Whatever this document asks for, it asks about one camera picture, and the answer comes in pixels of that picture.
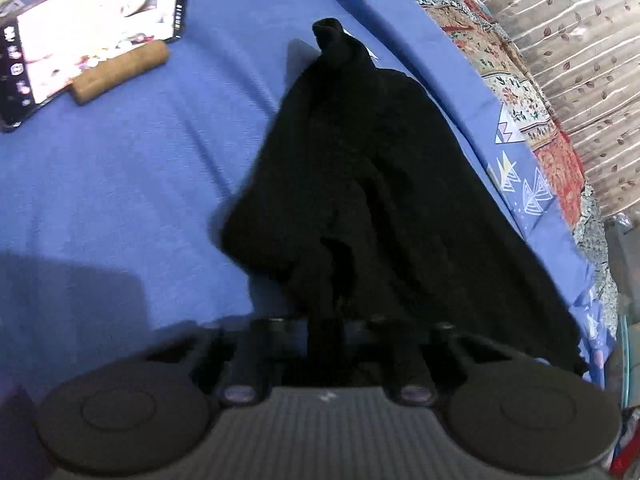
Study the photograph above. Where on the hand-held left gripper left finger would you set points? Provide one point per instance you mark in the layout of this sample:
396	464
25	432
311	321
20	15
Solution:
280	332

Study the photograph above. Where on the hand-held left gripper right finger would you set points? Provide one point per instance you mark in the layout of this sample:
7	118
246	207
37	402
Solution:
400	342

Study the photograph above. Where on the black pants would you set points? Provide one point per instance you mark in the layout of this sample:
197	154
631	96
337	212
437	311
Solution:
375	185

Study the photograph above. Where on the blue printed bedsheet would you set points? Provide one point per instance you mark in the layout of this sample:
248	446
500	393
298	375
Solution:
125	185

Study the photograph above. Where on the red patchwork quilt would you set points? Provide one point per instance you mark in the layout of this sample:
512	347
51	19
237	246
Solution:
505	55

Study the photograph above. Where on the beige leaf print curtain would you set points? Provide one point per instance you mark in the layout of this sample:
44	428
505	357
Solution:
575	35

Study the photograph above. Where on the smartphone with lit screen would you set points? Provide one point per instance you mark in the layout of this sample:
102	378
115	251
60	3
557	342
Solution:
75	35

